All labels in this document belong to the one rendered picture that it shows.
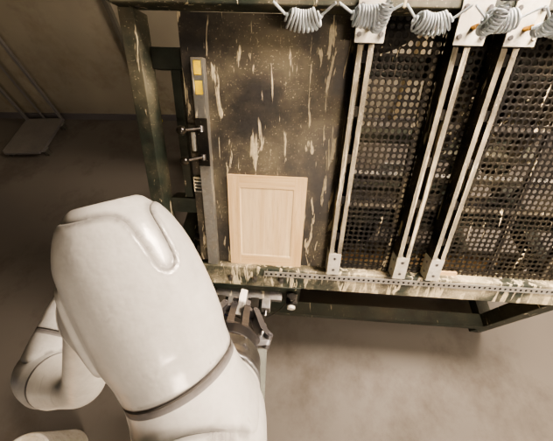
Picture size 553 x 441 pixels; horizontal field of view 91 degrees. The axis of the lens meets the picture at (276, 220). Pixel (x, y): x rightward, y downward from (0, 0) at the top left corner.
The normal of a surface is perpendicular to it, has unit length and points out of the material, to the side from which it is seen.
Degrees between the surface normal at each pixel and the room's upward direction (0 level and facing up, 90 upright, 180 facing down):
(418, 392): 0
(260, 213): 58
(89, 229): 11
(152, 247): 42
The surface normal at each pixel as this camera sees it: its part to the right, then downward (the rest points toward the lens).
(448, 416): 0.00, -0.54
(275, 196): -0.07, 0.42
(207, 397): 0.50, -0.29
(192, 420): 0.23, -0.24
